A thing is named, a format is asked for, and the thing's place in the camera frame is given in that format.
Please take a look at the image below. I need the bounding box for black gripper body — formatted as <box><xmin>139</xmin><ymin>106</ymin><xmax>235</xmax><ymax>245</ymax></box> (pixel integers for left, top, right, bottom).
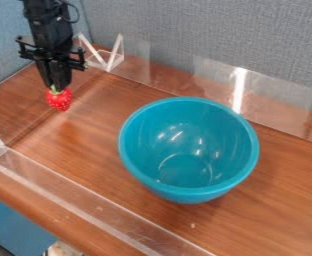
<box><xmin>16</xmin><ymin>13</ymin><xmax>86</xmax><ymax>70</ymax></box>

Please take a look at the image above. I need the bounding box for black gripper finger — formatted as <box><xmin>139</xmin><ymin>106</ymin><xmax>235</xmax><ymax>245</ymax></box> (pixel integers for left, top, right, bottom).
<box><xmin>52</xmin><ymin>61</ymin><xmax>72</xmax><ymax>91</ymax></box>
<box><xmin>36</xmin><ymin>60</ymin><xmax>54</xmax><ymax>88</ymax></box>

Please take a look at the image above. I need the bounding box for red toy strawberry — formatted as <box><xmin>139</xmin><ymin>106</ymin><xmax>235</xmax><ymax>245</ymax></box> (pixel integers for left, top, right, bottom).
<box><xmin>47</xmin><ymin>86</ymin><xmax>72</xmax><ymax>111</ymax></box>

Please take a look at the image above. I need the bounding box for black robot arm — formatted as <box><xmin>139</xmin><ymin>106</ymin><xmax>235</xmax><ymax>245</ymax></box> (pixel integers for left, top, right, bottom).
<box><xmin>16</xmin><ymin>0</ymin><xmax>87</xmax><ymax>92</ymax></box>

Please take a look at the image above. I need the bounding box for blue plastic bowl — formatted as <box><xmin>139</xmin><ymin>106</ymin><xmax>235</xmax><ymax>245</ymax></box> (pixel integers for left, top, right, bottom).
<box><xmin>118</xmin><ymin>97</ymin><xmax>261</xmax><ymax>204</ymax></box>

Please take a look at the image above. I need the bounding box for clear acrylic front barrier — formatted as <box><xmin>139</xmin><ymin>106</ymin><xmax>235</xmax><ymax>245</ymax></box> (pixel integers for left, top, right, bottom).
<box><xmin>0</xmin><ymin>139</ymin><xmax>217</xmax><ymax>256</ymax></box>

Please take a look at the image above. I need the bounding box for clear acrylic barrier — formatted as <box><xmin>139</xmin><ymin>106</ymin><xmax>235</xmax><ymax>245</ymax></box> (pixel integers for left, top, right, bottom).
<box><xmin>114</xmin><ymin>55</ymin><xmax>312</xmax><ymax>142</ymax></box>
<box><xmin>0</xmin><ymin>139</ymin><xmax>217</xmax><ymax>256</ymax></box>

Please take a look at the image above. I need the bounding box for clear acrylic back barrier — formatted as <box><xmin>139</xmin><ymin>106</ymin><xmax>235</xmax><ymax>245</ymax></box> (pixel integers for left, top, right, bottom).
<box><xmin>114</xmin><ymin>55</ymin><xmax>312</xmax><ymax>142</ymax></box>

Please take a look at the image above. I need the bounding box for clear acrylic corner bracket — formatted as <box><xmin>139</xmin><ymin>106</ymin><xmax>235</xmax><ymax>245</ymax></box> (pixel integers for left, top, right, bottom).
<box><xmin>78</xmin><ymin>33</ymin><xmax>126</xmax><ymax>72</ymax></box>

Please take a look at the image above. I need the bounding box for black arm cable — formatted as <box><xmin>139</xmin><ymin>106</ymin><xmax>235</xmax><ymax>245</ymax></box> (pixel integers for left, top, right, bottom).
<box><xmin>60</xmin><ymin>0</ymin><xmax>82</xmax><ymax>24</ymax></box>

